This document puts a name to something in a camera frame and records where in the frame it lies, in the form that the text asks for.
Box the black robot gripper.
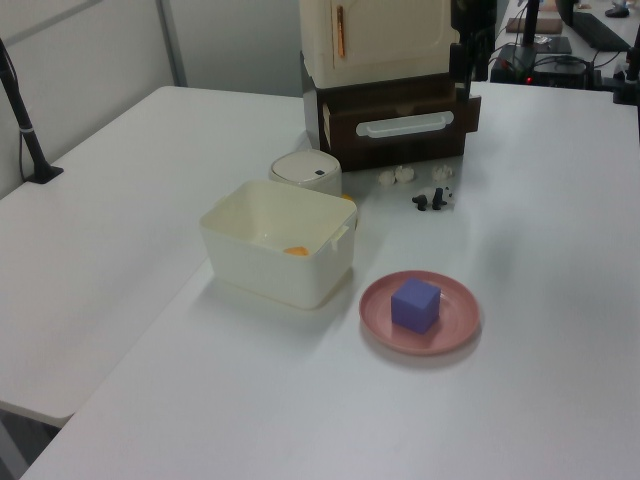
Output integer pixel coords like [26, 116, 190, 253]
[450, 0, 498, 101]

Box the cream toy cabinet with door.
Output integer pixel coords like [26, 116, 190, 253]
[298, 0, 455, 90]

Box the black and white panda toy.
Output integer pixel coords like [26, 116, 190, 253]
[411, 185, 455, 213]

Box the black monitor stand pole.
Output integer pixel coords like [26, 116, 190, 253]
[519, 0, 542, 47]

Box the black electronics box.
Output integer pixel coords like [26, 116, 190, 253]
[489, 46, 592, 87]

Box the black keyboard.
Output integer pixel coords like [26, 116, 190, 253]
[572, 9, 632, 52]

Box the small white lidded bin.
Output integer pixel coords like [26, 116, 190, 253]
[269, 152, 344, 197]

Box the purple cube block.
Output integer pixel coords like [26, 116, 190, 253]
[390, 278, 443, 336]

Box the pink round plate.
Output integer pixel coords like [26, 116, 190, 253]
[359, 269, 483, 357]

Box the cream plastic storage box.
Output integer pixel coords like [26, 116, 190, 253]
[199, 179, 359, 311]

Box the brown drawer with white handle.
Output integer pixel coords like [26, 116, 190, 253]
[321, 101, 470, 174]

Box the dark brown drawer cabinet frame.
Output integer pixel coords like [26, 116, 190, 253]
[300, 49, 484, 174]

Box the black table clamp mount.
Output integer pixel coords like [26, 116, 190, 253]
[610, 43, 640, 106]

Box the black camera stand pole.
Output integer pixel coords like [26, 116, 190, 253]
[0, 37, 65, 184]

